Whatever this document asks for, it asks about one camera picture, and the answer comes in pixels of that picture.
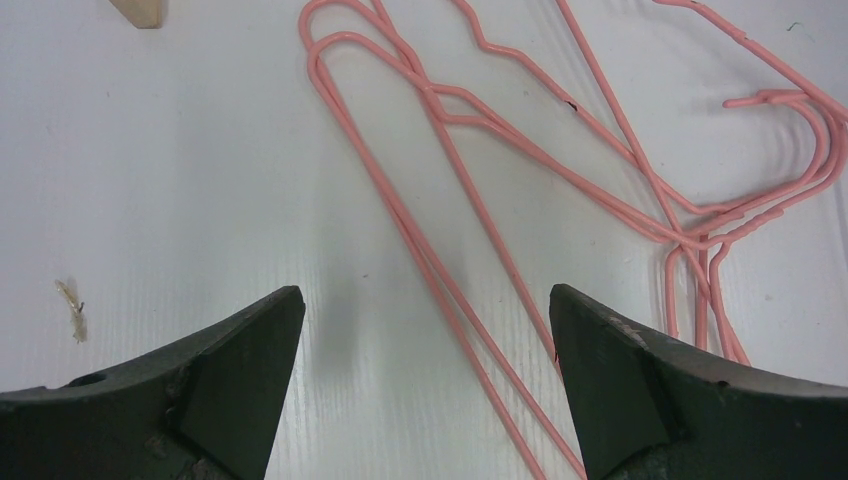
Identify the wooden clothes rack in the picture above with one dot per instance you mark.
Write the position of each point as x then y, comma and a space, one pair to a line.
142, 14

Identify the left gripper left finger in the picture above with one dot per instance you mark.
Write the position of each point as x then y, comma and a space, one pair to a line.
206, 406

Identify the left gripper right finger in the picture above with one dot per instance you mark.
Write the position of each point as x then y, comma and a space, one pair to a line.
648, 406

